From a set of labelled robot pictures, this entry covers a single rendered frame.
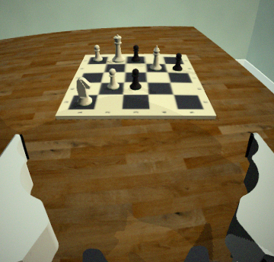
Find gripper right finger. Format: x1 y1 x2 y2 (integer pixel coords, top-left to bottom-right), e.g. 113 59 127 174
225 133 274 262

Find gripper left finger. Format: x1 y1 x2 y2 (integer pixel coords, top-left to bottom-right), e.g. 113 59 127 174
0 134 59 262

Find black pawn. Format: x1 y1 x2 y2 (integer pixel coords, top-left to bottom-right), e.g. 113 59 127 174
129 69 142 90
173 53 183 72
132 45 141 62

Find white chess queen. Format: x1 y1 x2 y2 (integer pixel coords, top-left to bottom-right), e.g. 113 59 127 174
112 34 125 62

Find black and cream chessboard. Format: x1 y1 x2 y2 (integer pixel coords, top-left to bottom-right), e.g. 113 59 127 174
56 54 216 120

